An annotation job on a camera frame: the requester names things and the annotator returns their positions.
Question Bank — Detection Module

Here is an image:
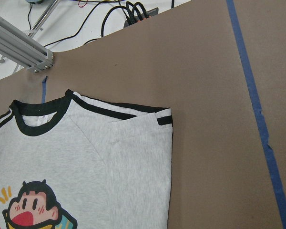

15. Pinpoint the grey cartoon print t-shirt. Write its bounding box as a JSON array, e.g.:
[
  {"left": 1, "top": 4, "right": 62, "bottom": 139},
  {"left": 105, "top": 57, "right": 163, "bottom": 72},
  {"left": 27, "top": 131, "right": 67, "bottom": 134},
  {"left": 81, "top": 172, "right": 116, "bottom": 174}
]
[{"left": 0, "top": 90, "right": 173, "bottom": 229}]

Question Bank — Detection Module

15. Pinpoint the orange black connector board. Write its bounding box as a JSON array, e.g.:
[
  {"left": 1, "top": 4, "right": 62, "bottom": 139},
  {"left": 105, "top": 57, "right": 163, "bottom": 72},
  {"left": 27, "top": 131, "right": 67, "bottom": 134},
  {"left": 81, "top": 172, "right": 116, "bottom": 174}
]
[{"left": 123, "top": 7, "right": 159, "bottom": 28}]

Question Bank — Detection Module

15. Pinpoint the aluminium frame post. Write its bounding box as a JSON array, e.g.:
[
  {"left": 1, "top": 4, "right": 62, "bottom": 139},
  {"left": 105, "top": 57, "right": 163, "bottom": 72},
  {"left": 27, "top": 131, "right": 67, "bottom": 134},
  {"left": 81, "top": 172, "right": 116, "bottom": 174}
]
[{"left": 0, "top": 16, "right": 53, "bottom": 73}]

